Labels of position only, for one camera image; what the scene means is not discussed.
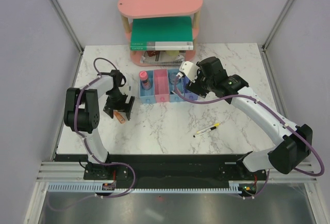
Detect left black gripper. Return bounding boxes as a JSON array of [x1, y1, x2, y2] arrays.
[[104, 89, 135, 120]]

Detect pink crayon bottle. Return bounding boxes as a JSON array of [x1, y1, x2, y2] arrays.
[[139, 71, 152, 90]]

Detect clear tape roll pack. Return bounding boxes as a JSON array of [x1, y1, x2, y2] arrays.
[[169, 72, 180, 86]]

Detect four-compartment pastel organizer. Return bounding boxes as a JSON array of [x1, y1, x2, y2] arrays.
[[139, 69, 184, 104]]

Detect yellow white marker pen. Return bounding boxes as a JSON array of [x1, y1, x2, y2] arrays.
[[193, 123, 220, 138]]

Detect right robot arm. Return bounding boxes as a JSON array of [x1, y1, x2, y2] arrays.
[[179, 57, 312, 180]]

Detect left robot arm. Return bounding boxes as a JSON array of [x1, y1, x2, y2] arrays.
[[64, 70, 135, 179]]

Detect spiral notebook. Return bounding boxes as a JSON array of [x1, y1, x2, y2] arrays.
[[140, 51, 186, 66]]

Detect green book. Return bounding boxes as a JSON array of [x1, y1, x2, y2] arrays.
[[130, 16, 193, 51]]

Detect pink oval shelf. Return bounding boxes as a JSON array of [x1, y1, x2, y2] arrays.
[[118, 0, 203, 67]]

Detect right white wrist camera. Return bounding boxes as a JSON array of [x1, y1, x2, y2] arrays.
[[177, 61, 200, 83]]

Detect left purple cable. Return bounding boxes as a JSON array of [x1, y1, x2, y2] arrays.
[[46, 57, 137, 212]]

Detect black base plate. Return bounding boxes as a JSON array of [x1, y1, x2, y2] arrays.
[[54, 153, 269, 191]]

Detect white cable duct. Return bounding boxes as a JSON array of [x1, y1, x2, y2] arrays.
[[47, 181, 257, 194]]

